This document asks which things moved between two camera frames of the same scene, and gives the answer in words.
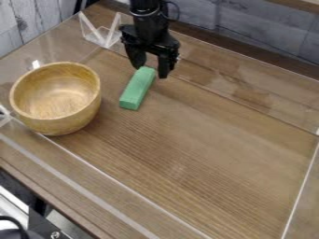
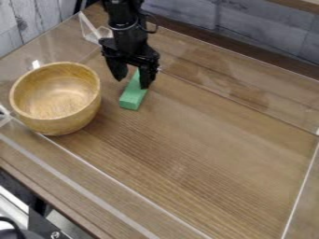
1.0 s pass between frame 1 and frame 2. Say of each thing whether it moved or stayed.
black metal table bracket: stayed
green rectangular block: stayed
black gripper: moved
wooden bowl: stayed
